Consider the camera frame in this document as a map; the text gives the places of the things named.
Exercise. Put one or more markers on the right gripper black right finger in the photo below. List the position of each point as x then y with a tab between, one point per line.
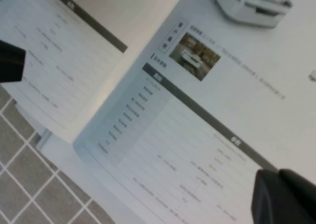
303	192

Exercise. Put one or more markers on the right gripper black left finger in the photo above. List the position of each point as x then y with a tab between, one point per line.
266	204

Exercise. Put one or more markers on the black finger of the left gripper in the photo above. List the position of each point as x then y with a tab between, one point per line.
12	51
12	69

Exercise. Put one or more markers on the robot classroom cover brochure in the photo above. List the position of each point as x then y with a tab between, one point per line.
197	110

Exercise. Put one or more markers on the grey checked tablecloth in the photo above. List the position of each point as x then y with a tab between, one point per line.
29	179

